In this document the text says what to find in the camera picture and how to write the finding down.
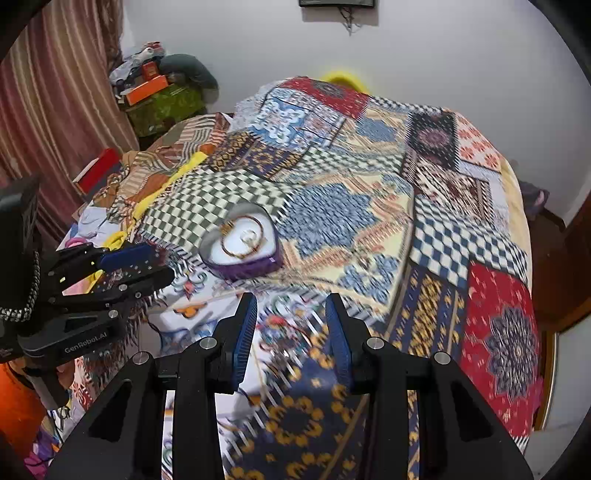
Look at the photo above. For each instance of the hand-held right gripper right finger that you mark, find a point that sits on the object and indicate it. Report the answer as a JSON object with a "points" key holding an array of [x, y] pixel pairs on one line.
{"points": [[338, 337]]}

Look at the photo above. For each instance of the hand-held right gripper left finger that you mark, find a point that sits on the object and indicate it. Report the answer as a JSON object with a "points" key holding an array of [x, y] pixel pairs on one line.
{"points": [[244, 332]]}

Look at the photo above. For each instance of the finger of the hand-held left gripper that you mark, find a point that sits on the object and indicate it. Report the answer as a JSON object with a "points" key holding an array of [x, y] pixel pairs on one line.
{"points": [[127, 256], [138, 281]]}

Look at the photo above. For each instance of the purple heart-shaped jewelry box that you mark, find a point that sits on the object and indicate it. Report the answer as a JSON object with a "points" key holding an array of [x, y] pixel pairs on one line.
{"points": [[249, 268]]}

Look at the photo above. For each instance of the yellow cloth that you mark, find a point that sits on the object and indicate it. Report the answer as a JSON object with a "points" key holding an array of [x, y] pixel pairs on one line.
{"points": [[154, 194]]}

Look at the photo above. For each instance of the orange cloth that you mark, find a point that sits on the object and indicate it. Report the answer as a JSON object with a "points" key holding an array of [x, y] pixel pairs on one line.
{"points": [[18, 406]]}

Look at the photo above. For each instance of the red box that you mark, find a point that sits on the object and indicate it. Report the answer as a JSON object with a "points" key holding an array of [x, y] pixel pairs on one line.
{"points": [[99, 168]]}

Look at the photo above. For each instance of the striped brown cloth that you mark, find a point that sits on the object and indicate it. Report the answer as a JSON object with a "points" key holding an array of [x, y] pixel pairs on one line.
{"points": [[184, 138]]}

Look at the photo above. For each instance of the patchwork printed blanket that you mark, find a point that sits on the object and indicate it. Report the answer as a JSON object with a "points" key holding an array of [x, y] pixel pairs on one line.
{"points": [[351, 203]]}

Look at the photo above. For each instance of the green patterned box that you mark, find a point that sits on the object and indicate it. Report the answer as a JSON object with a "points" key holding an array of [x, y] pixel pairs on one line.
{"points": [[166, 108]]}

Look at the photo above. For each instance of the orange box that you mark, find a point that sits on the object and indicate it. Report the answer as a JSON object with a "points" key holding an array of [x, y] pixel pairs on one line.
{"points": [[145, 90]]}

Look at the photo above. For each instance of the striped brown curtain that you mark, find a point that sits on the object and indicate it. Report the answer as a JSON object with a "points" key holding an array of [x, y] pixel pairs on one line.
{"points": [[55, 101]]}

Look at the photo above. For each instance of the dark grey cushion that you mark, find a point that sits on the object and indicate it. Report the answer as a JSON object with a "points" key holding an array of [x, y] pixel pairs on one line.
{"points": [[189, 67]]}

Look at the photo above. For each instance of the dark purple cloth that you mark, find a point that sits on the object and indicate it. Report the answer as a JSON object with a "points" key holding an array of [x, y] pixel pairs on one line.
{"points": [[533, 196]]}

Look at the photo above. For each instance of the yellow round object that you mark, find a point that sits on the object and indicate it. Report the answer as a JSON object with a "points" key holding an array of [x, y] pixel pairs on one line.
{"points": [[341, 76]]}

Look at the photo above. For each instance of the wooden bed frame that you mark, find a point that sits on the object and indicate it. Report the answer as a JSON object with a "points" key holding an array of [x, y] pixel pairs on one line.
{"points": [[558, 277]]}

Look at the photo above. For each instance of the black wall-mounted device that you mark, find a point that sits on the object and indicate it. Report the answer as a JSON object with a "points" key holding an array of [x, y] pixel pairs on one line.
{"points": [[336, 2]]}

